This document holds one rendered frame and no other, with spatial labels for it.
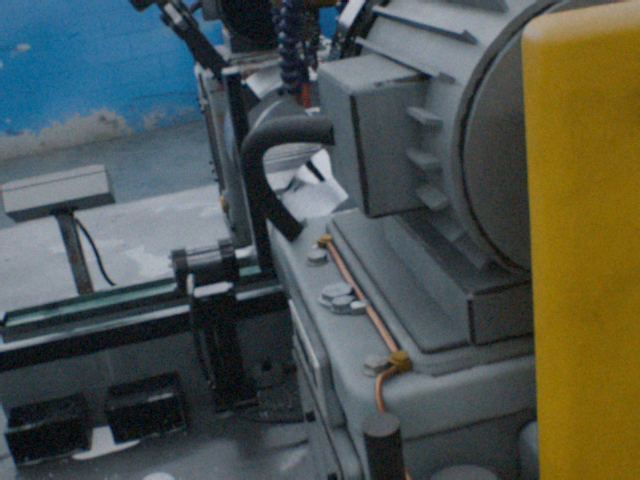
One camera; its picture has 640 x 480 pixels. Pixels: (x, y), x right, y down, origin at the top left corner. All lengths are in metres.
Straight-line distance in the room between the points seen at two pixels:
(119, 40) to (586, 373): 6.33
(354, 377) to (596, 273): 0.16
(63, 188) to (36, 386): 0.34
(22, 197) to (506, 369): 1.01
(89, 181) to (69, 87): 5.36
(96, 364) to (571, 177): 0.90
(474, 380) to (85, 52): 6.27
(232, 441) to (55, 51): 5.76
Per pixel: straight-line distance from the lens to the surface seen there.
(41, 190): 1.34
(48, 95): 6.70
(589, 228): 0.34
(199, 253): 0.99
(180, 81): 6.66
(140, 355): 1.13
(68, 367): 1.15
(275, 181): 1.06
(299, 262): 0.60
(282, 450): 1.01
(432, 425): 0.45
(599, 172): 0.33
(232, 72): 0.94
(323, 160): 0.87
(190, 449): 1.05
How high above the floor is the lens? 1.40
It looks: 22 degrees down
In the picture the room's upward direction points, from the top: 9 degrees counter-clockwise
